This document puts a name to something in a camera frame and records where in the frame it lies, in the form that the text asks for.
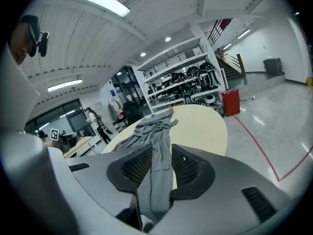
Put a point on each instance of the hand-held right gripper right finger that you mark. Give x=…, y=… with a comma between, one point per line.
x=205, y=177

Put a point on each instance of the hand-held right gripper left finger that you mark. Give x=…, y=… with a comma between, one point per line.
x=115, y=174

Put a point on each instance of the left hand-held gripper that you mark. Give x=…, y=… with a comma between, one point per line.
x=55, y=134

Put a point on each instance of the grey cloth garment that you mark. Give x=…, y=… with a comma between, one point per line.
x=159, y=160

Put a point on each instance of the person's left forearm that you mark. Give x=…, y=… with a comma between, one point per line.
x=52, y=144

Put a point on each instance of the light wooden desk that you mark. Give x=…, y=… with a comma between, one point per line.
x=78, y=144

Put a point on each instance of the black office chair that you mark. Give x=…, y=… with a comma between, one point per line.
x=132, y=111

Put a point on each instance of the cream hanging garment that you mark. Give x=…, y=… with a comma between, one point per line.
x=113, y=106

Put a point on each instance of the black bucket of parts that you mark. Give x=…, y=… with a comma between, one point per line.
x=218, y=108

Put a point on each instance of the red metal box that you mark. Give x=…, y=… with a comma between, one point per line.
x=230, y=103

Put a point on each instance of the white round helmet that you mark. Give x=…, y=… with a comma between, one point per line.
x=209, y=99

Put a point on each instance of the group of black helmets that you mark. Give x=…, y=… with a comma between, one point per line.
x=185, y=82

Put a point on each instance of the person's head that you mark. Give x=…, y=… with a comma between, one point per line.
x=23, y=40

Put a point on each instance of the staircase with wooden railing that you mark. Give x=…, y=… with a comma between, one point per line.
x=232, y=65

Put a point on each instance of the white metal shelving unit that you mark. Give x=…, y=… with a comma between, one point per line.
x=171, y=62

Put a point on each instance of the black crate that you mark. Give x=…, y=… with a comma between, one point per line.
x=274, y=67

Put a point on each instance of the yellow bin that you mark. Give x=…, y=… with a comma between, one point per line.
x=309, y=81

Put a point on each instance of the blue wall poster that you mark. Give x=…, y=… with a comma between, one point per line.
x=112, y=93

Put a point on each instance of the black head-worn camera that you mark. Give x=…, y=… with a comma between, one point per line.
x=43, y=44

